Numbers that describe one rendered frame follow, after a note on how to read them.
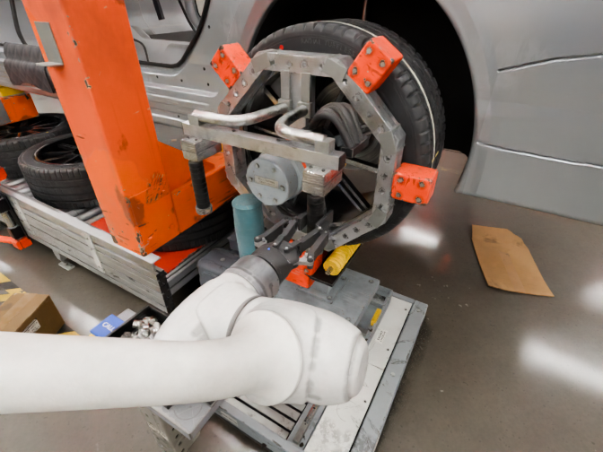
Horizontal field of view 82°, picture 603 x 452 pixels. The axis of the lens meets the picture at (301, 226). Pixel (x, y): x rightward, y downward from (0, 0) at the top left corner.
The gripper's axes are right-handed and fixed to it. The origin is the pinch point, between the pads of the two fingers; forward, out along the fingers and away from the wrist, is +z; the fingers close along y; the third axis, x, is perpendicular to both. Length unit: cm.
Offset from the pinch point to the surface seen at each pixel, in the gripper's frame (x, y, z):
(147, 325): -26.1, -31.5, -26.6
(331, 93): 12, -25, 56
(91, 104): 18, -61, -6
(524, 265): -82, 61, 129
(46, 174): -35, -161, 16
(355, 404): -75, 13, 8
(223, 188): -24, -60, 34
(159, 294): -61, -72, 2
